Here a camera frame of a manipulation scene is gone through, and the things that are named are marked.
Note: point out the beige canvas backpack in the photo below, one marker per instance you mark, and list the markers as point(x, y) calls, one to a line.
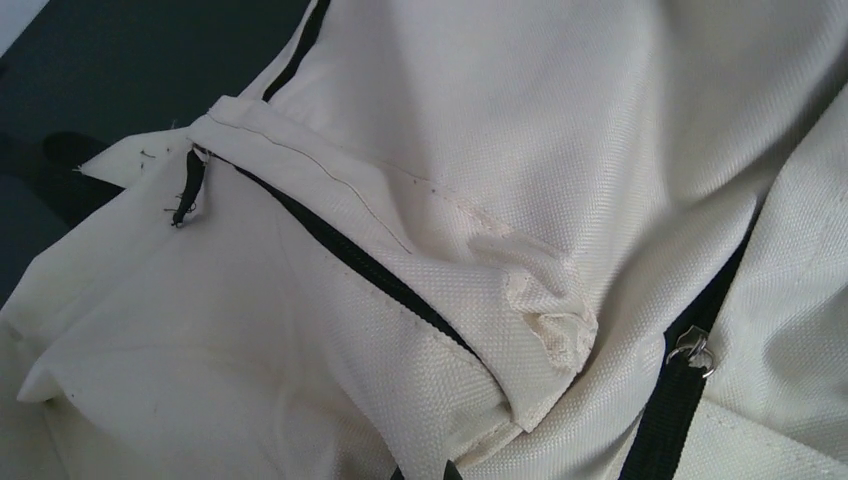
point(460, 240)

